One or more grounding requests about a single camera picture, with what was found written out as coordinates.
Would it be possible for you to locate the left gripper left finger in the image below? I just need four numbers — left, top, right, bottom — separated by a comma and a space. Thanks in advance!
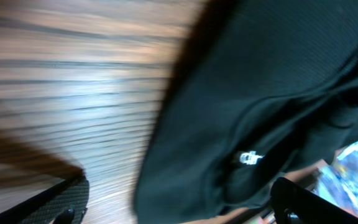
0, 175, 90, 224

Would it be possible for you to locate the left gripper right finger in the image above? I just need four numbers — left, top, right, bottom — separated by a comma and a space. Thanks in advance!
270, 177, 358, 224

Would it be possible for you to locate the black t-shirt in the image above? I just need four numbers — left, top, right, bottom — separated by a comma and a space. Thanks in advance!
134, 0, 358, 223

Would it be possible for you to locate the colourful object beyond table edge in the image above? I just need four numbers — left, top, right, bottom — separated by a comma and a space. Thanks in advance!
314, 141, 358, 218

